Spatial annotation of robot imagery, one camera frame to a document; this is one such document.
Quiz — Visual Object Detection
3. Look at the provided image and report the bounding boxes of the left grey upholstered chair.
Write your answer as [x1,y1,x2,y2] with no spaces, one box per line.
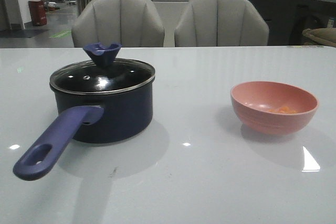
[71,0,165,48]

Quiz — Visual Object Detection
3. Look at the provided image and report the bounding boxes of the pink bowl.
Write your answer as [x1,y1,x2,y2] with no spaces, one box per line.
[230,81,319,135]

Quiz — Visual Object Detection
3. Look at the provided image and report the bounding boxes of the right grey upholstered chair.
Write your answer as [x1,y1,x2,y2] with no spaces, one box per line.
[174,0,269,47]

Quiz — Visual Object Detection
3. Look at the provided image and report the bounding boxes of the dark blue saucepan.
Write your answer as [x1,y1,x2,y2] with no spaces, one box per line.
[12,59,156,182]

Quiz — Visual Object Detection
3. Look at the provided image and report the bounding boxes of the glass lid with blue knob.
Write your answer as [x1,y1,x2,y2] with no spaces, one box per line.
[49,42,155,95]

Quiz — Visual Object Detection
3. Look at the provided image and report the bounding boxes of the orange ham slices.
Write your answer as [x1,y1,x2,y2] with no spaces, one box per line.
[268,106,297,114]

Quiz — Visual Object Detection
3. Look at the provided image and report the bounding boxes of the red trash bin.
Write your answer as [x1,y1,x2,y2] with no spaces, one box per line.
[28,0,47,26]

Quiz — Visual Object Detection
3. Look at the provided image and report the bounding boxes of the grey upholstered chair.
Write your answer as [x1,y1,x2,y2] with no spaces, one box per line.
[71,0,165,48]
[174,0,269,47]

